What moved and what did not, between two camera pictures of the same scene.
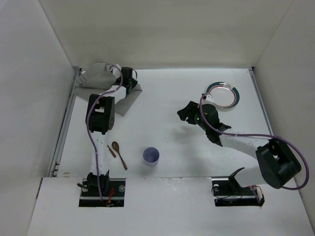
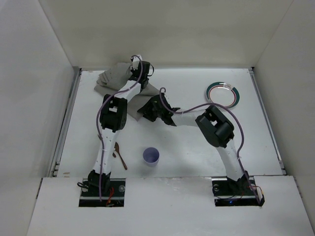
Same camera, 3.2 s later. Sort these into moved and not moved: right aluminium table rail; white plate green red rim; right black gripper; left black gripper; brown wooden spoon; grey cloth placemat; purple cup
Moved: right black gripper; grey cloth placemat; left black gripper
Not moved: brown wooden spoon; right aluminium table rail; purple cup; white plate green red rim
